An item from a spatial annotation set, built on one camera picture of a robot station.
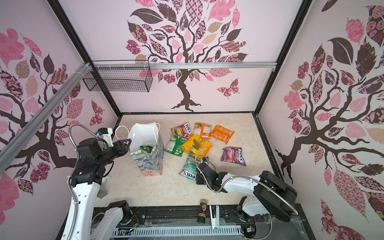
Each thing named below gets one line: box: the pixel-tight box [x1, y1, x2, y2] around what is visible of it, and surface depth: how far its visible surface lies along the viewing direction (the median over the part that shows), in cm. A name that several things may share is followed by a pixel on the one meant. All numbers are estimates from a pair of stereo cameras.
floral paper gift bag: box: [115, 122, 165, 177], surface depth 81 cm
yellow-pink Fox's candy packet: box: [170, 122, 191, 138], surface depth 108 cm
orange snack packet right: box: [210, 124, 235, 145], surface depth 108 cm
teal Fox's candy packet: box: [178, 155, 199, 180], surface depth 88 cm
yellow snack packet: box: [181, 134, 213, 161], surface depth 96 cm
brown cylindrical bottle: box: [197, 198, 208, 224], surface depth 74 cm
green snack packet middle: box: [163, 137, 187, 157], surface depth 99 cm
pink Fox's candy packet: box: [221, 146, 247, 166], surface depth 94 cm
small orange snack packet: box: [193, 122, 212, 140], surface depth 109 cm
